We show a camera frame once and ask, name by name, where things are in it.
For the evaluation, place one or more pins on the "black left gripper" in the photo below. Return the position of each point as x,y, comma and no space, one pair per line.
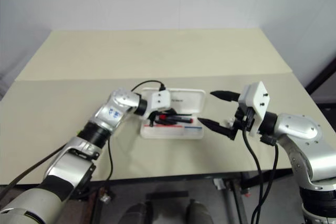
153,115

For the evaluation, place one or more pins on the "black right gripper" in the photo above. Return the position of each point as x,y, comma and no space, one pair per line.
244,121

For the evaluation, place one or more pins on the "red marker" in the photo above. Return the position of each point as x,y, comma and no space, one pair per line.
188,121

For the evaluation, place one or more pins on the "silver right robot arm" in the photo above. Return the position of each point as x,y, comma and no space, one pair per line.
302,140

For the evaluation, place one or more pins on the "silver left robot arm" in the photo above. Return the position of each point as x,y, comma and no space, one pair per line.
110,112

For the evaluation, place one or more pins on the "black marker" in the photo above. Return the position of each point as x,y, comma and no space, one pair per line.
176,119

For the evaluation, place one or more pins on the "white plastic pencil case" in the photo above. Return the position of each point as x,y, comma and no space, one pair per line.
189,103

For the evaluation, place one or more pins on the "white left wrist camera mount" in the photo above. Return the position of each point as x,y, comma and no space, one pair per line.
160,99

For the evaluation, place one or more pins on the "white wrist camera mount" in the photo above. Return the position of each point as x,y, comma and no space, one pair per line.
258,103
160,99

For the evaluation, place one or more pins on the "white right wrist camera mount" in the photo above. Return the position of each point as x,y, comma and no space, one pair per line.
258,103

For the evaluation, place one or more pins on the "grey metal table frame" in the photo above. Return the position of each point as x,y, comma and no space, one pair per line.
233,195

